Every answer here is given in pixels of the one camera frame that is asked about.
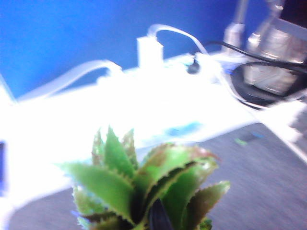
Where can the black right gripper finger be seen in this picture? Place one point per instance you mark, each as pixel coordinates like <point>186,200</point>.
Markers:
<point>159,215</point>

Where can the plastic pineapple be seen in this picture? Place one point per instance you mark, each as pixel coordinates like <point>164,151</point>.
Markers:
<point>108,187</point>

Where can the gray laptop sleeve bag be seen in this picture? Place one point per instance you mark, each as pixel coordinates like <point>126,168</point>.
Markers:
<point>251,179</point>

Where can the white power strip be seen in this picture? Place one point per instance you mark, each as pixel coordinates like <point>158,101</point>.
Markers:
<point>168,69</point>

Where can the white charger adapter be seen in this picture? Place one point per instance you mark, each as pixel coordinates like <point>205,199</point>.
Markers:
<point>148,51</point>

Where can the small white plug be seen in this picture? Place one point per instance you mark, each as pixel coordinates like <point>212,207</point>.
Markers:
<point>233,36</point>

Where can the silver faceted figurine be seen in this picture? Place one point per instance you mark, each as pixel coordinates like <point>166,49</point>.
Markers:
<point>275,48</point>

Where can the aluminium partition post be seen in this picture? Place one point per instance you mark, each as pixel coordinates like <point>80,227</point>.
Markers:
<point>241,10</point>

